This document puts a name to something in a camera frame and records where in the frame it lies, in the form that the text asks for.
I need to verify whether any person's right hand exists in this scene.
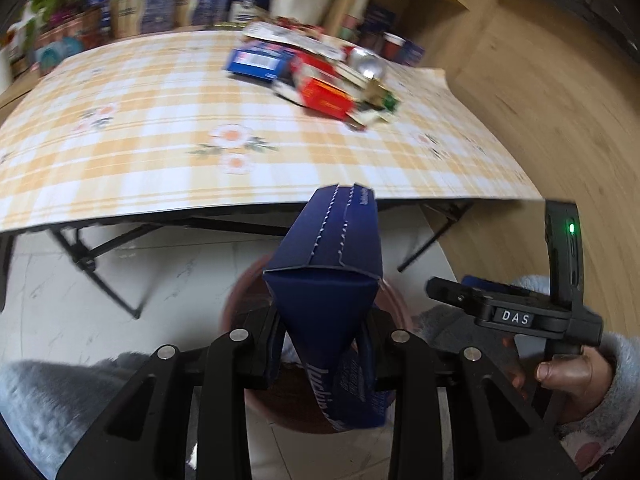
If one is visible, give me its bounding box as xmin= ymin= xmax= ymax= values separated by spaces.
xmin=535 ymin=347 xmax=616 ymax=427

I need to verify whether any brown round bin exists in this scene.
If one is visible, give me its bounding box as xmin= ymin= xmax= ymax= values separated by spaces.
xmin=220 ymin=255 xmax=416 ymax=433

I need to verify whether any silver foil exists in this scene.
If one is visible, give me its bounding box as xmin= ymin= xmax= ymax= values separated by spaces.
xmin=347 ymin=47 xmax=388 ymax=81

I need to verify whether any long white printed card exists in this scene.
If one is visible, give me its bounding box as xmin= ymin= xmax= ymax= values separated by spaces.
xmin=243 ymin=21 xmax=348 ymax=61

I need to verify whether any white flower pot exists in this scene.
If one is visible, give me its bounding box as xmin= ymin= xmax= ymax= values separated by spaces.
xmin=270 ymin=0 xmax=336 ymax=28

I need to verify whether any dark blue carton box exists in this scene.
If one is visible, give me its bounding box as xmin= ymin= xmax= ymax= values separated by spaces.
xmin=262 ymin=184 xmax=401 ymax=433

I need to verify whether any red white carton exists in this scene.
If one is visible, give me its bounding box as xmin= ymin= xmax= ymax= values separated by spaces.
xmin=289 ymin=52 xmax=351 ymax=86

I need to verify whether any person's grey clothed leg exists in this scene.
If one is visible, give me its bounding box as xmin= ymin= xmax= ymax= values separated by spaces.
xmin=0 ymin=350 xmax=156 ymax=480

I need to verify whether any pastel paper cup stack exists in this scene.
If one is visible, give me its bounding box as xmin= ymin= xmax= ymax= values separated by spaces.
xmin=340 ymin=0 xmax=373 ymax=43

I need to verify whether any blue white box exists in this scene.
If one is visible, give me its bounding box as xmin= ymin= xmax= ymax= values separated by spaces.
xmin=222 ymin=42 xmax=296 ymax=83

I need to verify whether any checked floral tablecloth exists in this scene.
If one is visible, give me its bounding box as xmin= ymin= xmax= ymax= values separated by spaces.
xmin=0 ymin=30 xmax=543 ymax=233

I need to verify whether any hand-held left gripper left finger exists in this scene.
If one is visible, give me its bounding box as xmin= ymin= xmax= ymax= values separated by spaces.
xmin=55 ymin=305 xmax=281 ymax=480

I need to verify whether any small blue box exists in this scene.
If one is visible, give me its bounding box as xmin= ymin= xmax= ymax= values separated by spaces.
xmin=400 ymin=40 xmax=426 ymax=67

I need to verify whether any red carton box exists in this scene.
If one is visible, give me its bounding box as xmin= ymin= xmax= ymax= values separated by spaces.
xmin=295 ymin=75 xmax=356 ymax=121

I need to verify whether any green gold wrapper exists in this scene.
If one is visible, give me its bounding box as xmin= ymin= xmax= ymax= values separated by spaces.
xmin=357 ymin=80 xmax=401 ymax=126

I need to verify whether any black folding table frame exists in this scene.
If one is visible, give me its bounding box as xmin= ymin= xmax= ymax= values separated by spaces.
xmin=0 ymin=200 xmax=476 ymax=321

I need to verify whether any person's right forearm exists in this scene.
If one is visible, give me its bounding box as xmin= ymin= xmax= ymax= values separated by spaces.
xmin=515 ymin=274 xmax=640 ymax=473

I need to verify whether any stack of blue gold boxes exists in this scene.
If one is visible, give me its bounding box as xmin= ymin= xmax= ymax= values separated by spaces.
xmin=85 ymin=0 xmax=281 ymax=41

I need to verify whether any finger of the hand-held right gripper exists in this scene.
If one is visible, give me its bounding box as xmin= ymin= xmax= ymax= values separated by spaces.
xmin=425 ymin=275 xmax=484 ymax=312

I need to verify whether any red paper cup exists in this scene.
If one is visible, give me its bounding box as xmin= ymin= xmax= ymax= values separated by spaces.
xmin=382 ymin=31 xmax=406 ymax=63

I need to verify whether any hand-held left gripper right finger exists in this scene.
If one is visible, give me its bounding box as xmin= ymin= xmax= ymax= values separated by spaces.
xmin=357 ymin=310 xmax=583 ymax=480

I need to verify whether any teal patterned basket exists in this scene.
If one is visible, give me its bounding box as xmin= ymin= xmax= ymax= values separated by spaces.
xmin=35 ymin=15 xmax=86 ymax=76

